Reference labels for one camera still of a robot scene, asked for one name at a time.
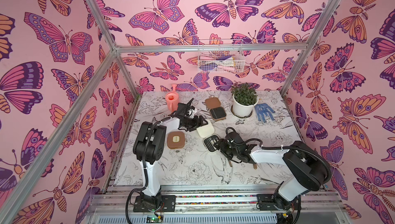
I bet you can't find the cream clipper case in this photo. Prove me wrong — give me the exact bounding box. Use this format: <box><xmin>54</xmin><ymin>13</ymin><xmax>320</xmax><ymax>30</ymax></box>
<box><xmin>196</xmin><ymin>121</ymin><xmax>220</xmax><ymax>153</ymax></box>

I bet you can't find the tan brown clipper case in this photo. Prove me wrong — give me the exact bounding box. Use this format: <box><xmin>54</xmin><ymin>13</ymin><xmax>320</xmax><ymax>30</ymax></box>
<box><xmin>167</xmin><ymin>131</ymin><xmax>186</xmax><ymax>149</ymax></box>

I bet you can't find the dark brown clipper case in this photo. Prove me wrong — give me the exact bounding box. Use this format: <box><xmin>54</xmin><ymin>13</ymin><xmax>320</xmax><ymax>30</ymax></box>
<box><xmin>205</xmin><ymin>97</ymin><xmax>226</xmax><ymax>121</ymax></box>

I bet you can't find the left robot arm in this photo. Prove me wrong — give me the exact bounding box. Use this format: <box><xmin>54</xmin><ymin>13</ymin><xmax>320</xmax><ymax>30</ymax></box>
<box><xmin>126</xmin><ymin>98</ymin><xmax>208</xmax><ymax>212</ymax></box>

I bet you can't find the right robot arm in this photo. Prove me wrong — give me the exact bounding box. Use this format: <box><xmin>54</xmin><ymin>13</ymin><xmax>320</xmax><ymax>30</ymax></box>
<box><xmin>209</xmin><ymin>127</ymin><xmax>332</xmax><ymax>212</ymax></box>

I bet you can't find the pink watering can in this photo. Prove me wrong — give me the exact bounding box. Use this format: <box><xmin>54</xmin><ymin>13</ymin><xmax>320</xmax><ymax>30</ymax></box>
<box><xmin>165</xmin><ymin>84</ymin><xmax>179</xmax><ymax>112</ymax></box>

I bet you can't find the plant saucer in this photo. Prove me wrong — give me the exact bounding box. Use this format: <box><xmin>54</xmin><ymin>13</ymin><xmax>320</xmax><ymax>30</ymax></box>
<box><xmin>230</xmin><ymin>108</ymin><xmax>254</xmax><ymax>119</ymax></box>

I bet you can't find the blue gardening glove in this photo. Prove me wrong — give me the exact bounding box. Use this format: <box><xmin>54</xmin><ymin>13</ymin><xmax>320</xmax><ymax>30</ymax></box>
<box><xmin>255</xmin><ymin>103</ymin><xmax>275</xmax><ymax>123</ymax></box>

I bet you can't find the white potted green plant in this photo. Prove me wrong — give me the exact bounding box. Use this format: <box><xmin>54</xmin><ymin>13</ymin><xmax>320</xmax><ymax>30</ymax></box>
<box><xmin>231</xmin><ymin>83</ymin><xmax>259</xmax><ymax>117</ymax></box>

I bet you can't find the white wire wall basket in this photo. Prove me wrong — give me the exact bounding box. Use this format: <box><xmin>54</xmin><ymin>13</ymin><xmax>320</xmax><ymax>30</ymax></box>
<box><xmin>196</xmin><ymin>43</ymin><xmax>245</xmax><ymax>74</ymax></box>

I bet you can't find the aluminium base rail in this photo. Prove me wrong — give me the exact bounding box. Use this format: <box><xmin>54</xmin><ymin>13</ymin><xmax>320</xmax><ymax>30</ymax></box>
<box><xmin>84</xmin><ymin>184</ymin><xmax>352</xmax><ymax>224</ymax></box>

